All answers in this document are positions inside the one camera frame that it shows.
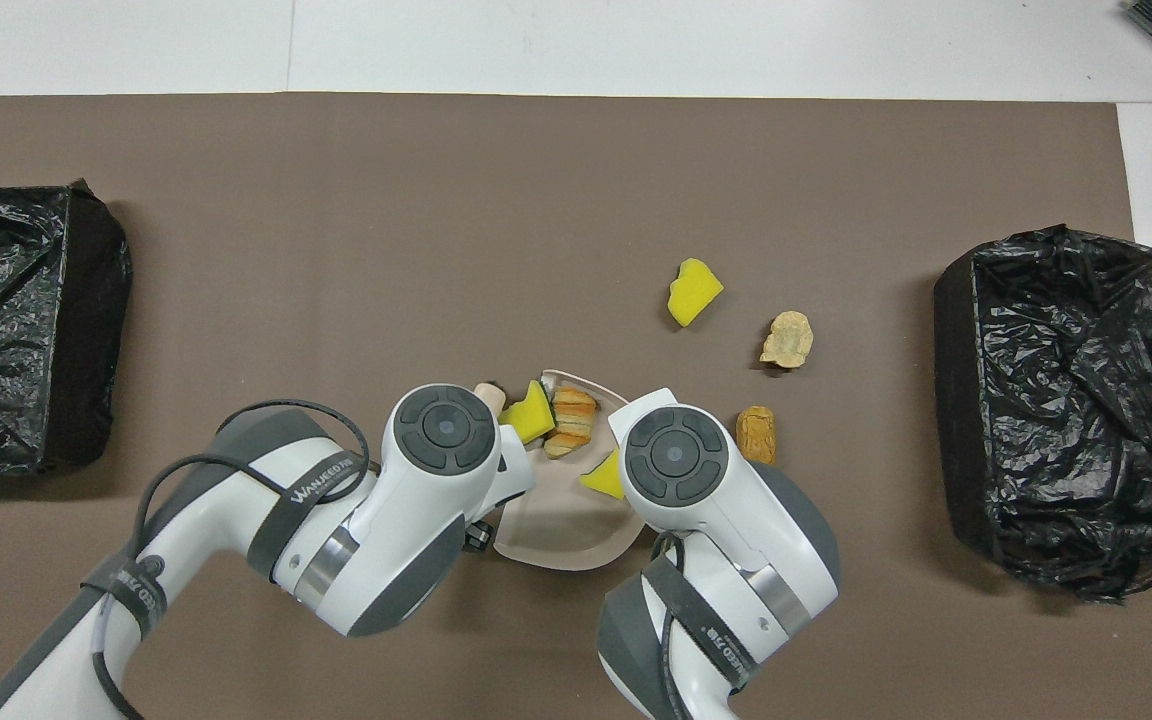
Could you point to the small yellow sponge piece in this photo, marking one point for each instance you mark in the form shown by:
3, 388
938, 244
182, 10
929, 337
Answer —
604, 477

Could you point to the beige hand brush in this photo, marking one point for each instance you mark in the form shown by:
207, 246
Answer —
489, 394

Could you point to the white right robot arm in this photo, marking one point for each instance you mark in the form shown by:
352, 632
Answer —
716, 520

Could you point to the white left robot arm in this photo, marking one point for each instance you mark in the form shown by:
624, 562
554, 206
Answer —
376, 530

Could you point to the pale yellow toy chip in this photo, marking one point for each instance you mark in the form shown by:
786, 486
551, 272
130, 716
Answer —
787, 340

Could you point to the brown toy bread loaf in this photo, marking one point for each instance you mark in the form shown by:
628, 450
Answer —
756, 435

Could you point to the bin with black bag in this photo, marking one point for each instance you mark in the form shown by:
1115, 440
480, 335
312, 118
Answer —
6, 330
1086, 400

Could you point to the orange striped toy croissant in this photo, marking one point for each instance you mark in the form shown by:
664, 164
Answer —
572, 422

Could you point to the beige plastic dustpan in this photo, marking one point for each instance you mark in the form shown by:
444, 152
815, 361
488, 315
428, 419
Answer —
561, 530

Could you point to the yellow sponge with green back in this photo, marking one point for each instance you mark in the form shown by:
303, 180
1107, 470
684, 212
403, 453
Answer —
532, 415

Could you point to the brown table mat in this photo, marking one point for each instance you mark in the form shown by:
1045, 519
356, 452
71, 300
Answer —
436, 200

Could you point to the yellow sponge chunk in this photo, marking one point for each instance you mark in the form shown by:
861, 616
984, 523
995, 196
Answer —
694, 293

